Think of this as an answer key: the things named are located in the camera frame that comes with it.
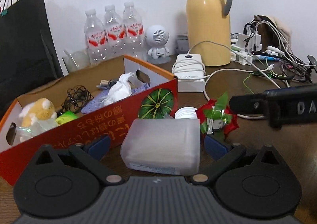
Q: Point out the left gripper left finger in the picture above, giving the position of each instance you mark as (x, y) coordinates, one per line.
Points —
(88, 157)

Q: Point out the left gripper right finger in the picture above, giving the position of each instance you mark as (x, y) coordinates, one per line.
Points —
(225, 156)

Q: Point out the red artificial flower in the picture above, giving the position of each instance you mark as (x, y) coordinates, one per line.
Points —
(216, 115)

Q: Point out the purple knit pouch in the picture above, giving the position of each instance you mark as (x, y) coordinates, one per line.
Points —
(93, 105)

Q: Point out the frosted plastic box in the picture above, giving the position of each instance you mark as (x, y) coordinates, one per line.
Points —
(165, 146)

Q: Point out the yellow white plush toy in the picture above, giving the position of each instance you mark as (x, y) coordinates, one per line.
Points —
(42, 109)

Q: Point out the white tissue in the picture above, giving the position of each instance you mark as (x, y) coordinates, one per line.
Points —
(121, 90)

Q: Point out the clear plastic bag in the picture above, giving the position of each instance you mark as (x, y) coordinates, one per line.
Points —
(25, 133)

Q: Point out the starry night tissue pack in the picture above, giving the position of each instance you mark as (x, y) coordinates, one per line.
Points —
(107, 84)

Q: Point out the white power strip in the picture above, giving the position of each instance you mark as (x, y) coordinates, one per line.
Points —
(244, 44)

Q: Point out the red cardboard box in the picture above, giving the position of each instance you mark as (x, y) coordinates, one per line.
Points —
(113, 120)

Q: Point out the white power bank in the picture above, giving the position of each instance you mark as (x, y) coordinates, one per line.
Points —
(190, 72)

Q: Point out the glass cup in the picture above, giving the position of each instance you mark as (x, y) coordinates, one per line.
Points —
(76, 60)

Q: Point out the black paper bag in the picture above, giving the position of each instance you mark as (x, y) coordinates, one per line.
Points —
(28, 56)

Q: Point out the left water bottle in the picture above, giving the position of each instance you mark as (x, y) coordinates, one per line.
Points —
(95, 37)

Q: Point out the water bottle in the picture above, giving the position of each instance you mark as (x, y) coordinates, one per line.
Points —
(115, 31)
(95, 37)
(134, 41)

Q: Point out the right water bottle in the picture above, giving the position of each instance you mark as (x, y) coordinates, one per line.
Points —
(134, 41)

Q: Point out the middle water bottle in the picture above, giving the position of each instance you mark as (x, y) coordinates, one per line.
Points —
(115, 31)

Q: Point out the yellow thermos jug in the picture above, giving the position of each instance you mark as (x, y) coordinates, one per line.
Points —
(208, 30)

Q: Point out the white robot speaker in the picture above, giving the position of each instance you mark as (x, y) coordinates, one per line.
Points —
(156, 39)

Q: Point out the teal binder clip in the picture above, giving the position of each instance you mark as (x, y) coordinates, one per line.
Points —
(3, 13)

